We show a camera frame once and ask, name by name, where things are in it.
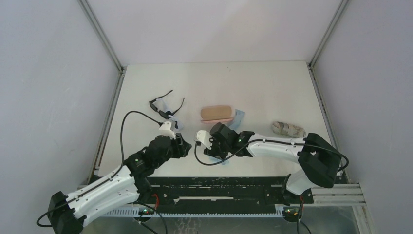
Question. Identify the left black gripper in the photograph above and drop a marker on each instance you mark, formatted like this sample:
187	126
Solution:
178	146

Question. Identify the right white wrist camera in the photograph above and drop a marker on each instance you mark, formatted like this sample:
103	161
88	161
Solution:
203	137

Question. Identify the white sunglasses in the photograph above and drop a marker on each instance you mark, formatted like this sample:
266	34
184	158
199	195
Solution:
176	121

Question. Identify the patterned glasses case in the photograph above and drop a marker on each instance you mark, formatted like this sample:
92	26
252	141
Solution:
289	130

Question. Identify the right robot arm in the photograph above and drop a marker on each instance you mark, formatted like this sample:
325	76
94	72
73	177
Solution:
318	160

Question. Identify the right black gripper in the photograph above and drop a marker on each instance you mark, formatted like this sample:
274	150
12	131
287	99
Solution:
212	149

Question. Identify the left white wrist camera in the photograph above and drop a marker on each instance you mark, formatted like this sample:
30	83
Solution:
167	129

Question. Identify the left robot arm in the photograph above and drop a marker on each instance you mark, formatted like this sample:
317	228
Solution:
69	214

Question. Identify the pink glasses case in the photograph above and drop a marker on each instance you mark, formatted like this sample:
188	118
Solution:
217	113

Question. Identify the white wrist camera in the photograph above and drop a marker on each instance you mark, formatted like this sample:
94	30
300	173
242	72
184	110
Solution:
203	137
167	129

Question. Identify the aluminium frame rail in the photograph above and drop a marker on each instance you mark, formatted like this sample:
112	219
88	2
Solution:
341	195

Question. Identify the black sunglasses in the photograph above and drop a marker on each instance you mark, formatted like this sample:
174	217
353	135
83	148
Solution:
159	105

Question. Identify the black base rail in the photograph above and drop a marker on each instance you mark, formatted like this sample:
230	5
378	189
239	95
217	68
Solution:
222	195

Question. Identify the light blue cloth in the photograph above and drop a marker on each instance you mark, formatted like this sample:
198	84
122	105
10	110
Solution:
237	119
225	161

